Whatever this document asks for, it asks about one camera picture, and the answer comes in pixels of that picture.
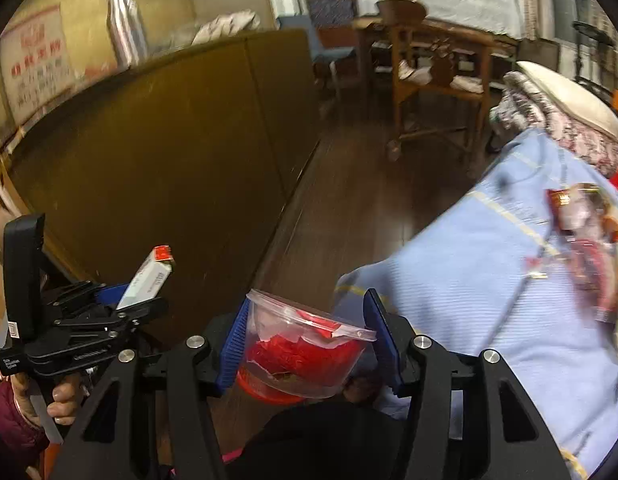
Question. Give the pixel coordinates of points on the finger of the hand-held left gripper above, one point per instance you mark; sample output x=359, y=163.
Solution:
x=109, y=294
x=141, y=311

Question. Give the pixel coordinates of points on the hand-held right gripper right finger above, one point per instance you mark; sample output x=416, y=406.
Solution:
x=381, y=340

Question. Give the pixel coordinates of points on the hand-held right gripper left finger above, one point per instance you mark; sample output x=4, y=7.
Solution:
x=233, y=347

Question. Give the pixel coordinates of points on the white red cigarette pack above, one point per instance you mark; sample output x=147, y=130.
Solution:
x=149, y=275

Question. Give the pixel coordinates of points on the clear plastic container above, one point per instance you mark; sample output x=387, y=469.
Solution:
x=309, y=355

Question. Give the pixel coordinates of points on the person's left forearm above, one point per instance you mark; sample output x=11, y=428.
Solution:
x=9, y=425

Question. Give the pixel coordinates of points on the person's left hand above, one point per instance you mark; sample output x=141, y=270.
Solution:
x=65, y=405

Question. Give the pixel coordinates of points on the light blue bed sheet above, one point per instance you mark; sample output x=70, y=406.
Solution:
x=464, y=270

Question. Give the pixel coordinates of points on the brown wooden cabinet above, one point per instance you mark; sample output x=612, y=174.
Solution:
x=164, y=160

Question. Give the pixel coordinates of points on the red plastic wrapper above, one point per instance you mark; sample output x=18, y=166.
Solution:
x=591, y=275

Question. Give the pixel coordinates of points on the red snack wrapper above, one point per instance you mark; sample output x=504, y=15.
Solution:
x=579, y=207

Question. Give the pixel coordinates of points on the floral quilt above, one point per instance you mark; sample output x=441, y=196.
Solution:
x=524, y=105

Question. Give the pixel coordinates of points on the wooden chair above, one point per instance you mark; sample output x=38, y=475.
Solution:
x=404, y=60

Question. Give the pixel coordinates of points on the blue chair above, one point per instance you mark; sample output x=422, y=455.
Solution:
x=334, y=53

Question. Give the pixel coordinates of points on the white cloth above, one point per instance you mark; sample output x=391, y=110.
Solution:
x=224, y=25

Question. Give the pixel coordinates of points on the white pillow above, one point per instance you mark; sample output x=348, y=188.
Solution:
x=569, y=92

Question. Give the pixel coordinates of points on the wooden table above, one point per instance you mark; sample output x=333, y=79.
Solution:
x=501, y=42

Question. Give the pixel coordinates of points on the black metal rack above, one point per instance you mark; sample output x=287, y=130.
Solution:
x=594, y=30

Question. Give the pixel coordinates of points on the wall poster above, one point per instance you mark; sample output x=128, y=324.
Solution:
x=36, y=65

